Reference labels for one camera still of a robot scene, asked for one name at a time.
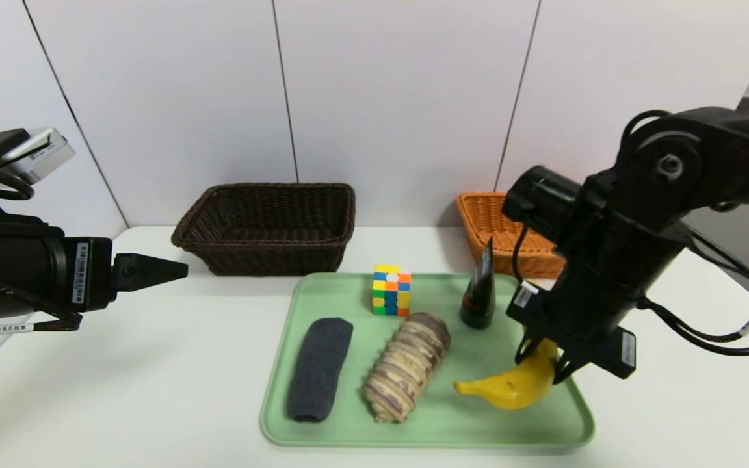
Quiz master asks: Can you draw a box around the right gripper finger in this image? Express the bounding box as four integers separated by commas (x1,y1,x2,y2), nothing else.
514,335,541,365
552,356,577,386

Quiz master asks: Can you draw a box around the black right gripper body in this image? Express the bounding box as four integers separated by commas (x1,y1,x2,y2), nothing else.
505,261,637,380

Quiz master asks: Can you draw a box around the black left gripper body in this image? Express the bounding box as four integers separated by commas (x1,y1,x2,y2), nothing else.
0,231,117,323

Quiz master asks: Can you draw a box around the yellow banana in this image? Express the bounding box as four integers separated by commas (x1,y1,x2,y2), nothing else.
454,338,560,410

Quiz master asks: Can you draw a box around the striped twisted bread loaf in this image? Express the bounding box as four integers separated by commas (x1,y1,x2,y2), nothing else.
363,312,451,423

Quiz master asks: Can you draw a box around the multicolour puzzle cube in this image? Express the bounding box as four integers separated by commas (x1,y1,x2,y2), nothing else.
372,265,412,317

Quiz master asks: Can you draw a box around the dark grey towel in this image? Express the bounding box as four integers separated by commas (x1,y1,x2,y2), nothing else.
287,317,354,423

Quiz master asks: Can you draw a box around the dark brown wicker basket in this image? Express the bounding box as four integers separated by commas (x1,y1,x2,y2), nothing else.
171,183,356,276

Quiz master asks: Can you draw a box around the orange wicker basket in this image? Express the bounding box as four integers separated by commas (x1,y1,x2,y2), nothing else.
456,191,567,280

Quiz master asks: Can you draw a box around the black cosmetic tube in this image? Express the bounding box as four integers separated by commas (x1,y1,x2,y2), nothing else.
458,237,497,329

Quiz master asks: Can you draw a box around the light green plastic tray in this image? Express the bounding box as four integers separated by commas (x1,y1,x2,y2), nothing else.
260,272,595,449

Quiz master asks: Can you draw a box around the black labelled left arm cable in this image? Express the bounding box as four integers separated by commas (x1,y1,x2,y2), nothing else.
0,266,84,339

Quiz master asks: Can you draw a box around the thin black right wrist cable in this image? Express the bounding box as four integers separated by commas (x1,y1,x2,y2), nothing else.
512,224,532,287

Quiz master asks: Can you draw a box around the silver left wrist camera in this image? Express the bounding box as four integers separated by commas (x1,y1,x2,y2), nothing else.
0,127,77,185

